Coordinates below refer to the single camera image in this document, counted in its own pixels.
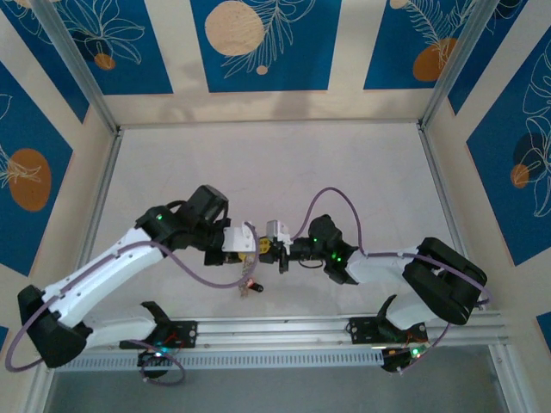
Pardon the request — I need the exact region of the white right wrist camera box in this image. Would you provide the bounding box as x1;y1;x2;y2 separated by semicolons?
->
265;219;294;250

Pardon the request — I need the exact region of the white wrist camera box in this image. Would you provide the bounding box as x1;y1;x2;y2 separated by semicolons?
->
265;219;294;250
220;220;260;254

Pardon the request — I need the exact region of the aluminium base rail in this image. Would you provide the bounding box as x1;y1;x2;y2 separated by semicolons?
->
85;310;511;350

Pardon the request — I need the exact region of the silver keyring chain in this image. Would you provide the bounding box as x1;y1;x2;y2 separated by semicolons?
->
238;256;256;298

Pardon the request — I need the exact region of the aluminium side rail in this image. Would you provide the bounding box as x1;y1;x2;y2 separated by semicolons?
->
418;124;469;253
71;127;126;296

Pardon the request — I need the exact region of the black mounting plate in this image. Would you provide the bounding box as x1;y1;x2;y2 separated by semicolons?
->
348;317;430;345
119;320;199;349

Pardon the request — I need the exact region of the purple cable loop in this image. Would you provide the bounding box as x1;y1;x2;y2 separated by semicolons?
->
139;343;188;387

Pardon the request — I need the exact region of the short purple cable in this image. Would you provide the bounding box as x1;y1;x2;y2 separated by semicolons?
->
385;343;436;379

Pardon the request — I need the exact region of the controller board with green light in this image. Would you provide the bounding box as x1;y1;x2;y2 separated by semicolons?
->
137;347;171;367
381;343;431;373

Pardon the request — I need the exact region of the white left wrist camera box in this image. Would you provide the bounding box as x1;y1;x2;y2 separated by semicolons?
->
220;220;260;254

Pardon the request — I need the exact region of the aluminium frame bar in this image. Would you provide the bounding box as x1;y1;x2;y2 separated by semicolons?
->
23;365;55;413
488;343;524;413

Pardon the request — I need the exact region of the aluminium frame post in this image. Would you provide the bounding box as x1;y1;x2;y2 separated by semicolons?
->
418;0;505;130
29;0;121;137

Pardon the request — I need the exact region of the grey slotted cable duct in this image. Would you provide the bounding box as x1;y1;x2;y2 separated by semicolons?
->
55;349;384;372

